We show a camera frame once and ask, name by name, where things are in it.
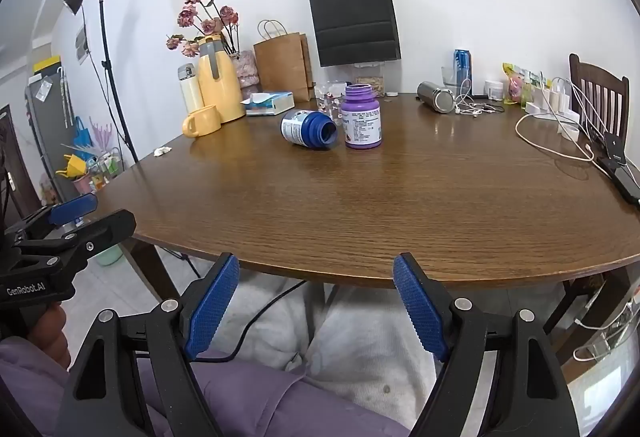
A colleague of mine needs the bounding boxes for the white earphones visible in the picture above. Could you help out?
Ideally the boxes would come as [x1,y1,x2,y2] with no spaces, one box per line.
[452,77,506,116]

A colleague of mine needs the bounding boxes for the grey refrigerator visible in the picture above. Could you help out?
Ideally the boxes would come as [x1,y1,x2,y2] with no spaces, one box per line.
[25,57,83,202]

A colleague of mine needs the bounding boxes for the person's purple jacket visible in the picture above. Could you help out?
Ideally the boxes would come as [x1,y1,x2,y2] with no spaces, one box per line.
[135,349,411,437]

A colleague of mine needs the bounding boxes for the clear plastic container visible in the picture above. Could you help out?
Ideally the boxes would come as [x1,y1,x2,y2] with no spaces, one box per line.
[350,62,388,98]

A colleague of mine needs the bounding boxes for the blue jar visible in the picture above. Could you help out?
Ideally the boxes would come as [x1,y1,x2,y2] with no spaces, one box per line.
[280,109,338,150]

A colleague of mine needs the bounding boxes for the white power strip with chargers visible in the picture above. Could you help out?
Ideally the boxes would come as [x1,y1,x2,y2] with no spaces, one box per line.
[525,77,582,140]

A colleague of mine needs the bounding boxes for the blue drink can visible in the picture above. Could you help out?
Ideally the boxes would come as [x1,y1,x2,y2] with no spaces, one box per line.
[453,49,473,88]

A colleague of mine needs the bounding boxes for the person's left forearm purple sleeve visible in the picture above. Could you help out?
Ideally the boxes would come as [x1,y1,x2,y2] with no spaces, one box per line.
[0,336,70,437]

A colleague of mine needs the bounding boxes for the white cables bundle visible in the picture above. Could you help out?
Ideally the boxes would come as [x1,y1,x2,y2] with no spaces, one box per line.
[572,284,640,363]

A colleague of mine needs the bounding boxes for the green white snack packet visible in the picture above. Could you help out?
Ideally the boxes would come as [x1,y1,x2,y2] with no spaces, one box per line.
[522,69,547,104]

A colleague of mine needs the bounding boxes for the white charging cable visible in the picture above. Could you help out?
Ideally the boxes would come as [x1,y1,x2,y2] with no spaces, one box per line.
[515,82,610,164]

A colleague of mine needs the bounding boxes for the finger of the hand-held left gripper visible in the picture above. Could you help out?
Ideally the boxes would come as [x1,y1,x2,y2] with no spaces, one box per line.
[15,209,137,272]
[5,193,98,248]

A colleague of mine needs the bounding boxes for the black cable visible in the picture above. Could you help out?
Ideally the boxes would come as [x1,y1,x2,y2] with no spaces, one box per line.
[192,279,307,364]

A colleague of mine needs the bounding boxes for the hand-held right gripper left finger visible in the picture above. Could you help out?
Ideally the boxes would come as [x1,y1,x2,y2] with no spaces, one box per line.
[54,252,241,437]

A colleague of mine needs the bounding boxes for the yellow mug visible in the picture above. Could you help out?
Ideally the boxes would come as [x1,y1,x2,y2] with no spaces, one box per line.
[181,105,222,138]

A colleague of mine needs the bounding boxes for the dark wooden chair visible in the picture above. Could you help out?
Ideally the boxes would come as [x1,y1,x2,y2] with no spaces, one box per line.
[569,53,631,148]

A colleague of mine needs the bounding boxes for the stainless steel bottle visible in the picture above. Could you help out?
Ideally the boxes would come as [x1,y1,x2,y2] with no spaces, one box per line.
[416,81,456,114]

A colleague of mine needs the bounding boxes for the person's left hand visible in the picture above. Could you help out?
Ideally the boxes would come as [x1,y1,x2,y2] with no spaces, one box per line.
[27,304,72,370]

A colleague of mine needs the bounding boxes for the purple bottle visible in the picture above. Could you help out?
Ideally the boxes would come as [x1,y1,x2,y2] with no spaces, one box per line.
[340,84,384,150]

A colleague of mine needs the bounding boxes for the blue tissue box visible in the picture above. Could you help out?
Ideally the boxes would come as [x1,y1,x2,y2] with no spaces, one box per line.
[240,90,296,118]

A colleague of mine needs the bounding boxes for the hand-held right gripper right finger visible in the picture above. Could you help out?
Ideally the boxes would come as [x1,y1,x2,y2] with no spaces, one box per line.
[392,252,581,437]

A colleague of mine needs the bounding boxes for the yellow watering can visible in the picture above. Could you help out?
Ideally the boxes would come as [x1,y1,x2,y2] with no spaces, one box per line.
[55,154,89,178]

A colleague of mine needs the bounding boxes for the yellow thermos jug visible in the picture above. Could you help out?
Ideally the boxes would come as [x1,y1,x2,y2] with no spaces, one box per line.
[197,34,247,124]

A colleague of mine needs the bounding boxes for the black clip mount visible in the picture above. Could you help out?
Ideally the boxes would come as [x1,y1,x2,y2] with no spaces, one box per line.
[602,132,628,166]

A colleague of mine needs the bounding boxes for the blue bag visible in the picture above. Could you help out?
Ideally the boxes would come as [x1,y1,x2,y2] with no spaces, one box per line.
[74,116,94,148]

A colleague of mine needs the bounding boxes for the brown paper bag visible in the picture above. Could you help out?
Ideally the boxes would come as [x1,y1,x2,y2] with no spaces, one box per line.
[253,20,315,102]

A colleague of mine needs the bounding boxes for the black paper bag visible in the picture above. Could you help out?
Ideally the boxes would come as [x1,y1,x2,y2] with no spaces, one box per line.
[306,0,402,68]

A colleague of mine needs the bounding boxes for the dotted drinking glass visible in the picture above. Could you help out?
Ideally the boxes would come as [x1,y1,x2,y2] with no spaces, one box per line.
[320,94,346,125]

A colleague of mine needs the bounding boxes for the yellow snack packet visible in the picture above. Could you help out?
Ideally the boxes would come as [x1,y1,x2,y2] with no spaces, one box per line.
[502,63,527,105]

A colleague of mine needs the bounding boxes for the cream thermos bottle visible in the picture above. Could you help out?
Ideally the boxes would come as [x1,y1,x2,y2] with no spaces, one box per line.
[177,64,205,114]

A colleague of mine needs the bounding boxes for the clear glass cup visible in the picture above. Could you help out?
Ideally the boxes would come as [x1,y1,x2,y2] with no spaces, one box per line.
[314,81,348,110]

